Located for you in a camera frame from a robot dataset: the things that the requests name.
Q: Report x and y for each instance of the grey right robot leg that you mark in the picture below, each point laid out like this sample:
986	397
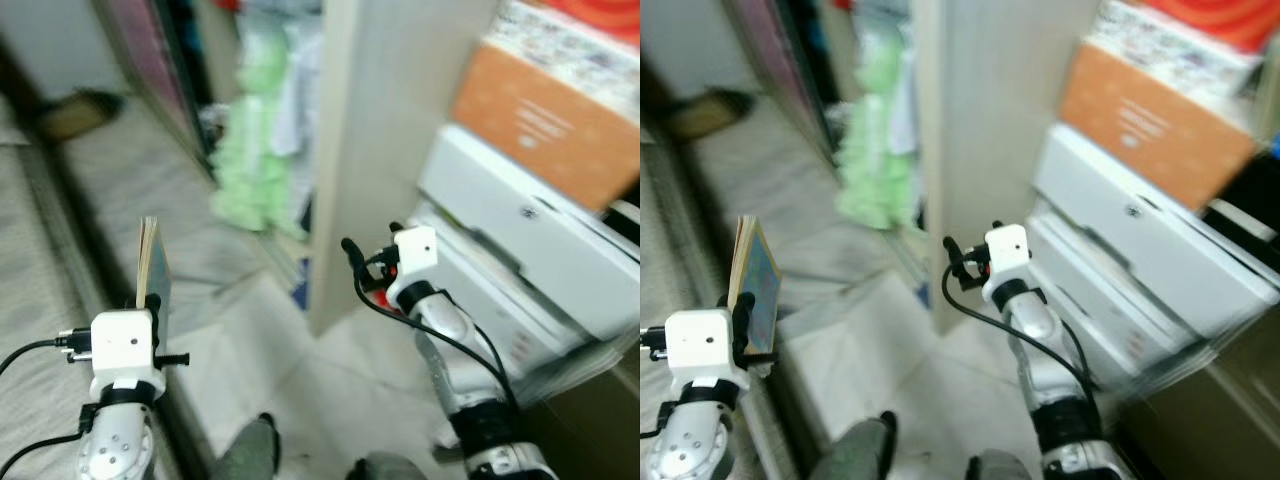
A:
995	468
385	468

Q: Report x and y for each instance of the small brown object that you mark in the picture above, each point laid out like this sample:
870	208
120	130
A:
710	115
80	115

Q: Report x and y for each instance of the orange cardboard box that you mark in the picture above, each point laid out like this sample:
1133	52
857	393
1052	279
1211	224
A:
1150	130
540	130

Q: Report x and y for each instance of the dark brown cabinet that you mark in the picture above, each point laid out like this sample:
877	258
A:
600	430
1220	430

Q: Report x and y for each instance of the dark framed sliding door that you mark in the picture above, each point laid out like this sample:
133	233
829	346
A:
775	60
150	60

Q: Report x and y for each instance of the colourful children's book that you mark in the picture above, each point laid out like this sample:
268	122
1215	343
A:
155	260
765	280

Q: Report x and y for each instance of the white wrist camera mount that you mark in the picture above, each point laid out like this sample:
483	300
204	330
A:
415	250
1008	250
125	345
700	345

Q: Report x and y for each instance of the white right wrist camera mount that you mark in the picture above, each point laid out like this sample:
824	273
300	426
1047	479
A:
415	250
1008	250

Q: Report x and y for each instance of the grey robot leg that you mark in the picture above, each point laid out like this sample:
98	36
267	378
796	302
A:
250	455
860	455
995	468
385	468

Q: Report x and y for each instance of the white patterned box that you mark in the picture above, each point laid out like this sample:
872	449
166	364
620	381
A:
1180	50
570	50

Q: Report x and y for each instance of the light green fluffy cloth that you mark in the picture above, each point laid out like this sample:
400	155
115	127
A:
875	170
255	170

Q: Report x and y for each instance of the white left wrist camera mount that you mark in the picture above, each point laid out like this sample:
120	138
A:
125	345
700	345

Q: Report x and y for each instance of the beige wooden wardrobe panel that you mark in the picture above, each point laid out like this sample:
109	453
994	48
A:
990	150
380	150

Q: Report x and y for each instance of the red orange patterned item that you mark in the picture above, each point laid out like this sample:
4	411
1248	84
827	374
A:
1230	20
605	15

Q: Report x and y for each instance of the grey left robot leg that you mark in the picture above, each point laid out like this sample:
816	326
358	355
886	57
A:
860	455
250	455

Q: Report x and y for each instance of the white hanging cloth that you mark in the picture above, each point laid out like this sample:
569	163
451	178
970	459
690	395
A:
905	110
295	110

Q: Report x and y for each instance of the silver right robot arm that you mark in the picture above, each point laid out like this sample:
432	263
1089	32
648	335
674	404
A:
450	340
1040	340

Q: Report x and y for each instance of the white printer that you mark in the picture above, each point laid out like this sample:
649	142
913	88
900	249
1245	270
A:
1130	240
520	240

